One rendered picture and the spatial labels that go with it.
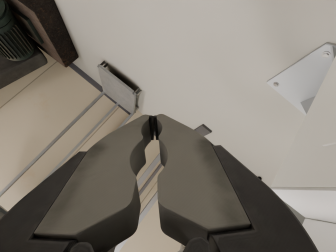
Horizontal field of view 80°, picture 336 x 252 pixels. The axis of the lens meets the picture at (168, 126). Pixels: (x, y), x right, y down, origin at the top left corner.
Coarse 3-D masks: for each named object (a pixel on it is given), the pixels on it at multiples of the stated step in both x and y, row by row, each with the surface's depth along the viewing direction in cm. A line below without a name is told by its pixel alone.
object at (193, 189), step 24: (168, 120) 11; (168, 144) 9; (192, 144) 9; (168, 168) 8; (192, 168) 8; (216, 168) 8; (168, 192) 7; (192, 192) 7; (216, 192) 7; (168, 216) 6; (192, 216) 6; (216, 216) 6; (240, 216) 6
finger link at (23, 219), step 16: (80, 160) 8; (48, 176) 8; (64, 176) 8; (32, 192) 7; (48, 192) 7; (16, 208) 7; (32, 208) 7; (48, 208) 6; (0, 224) 6; (16, 224) 6; (32, 224) 6; (0, 240) 6; (16, 240) 6; (32, 240) 6; (48, 240) 6; (64, 240) 6
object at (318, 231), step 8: (304, 224) 26; (312, 224) 25; (320, 224) 24; (328, 224) 24; (312, 232) 25; (320, 232) 24; (328, 232) 23; (312, 240) 24; (320, 240) 23; (328, 240) 22; (320, 248) 23; (328, 248) 22
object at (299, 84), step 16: (320, 48) 86; (304, 64) 96; (320, 64) 91; (272, 80) 114; (288, 80) 107; (304, 80) 102; (320, 80) 97; (288, 96) 115; (304, 96) 109; (304, 112) 117
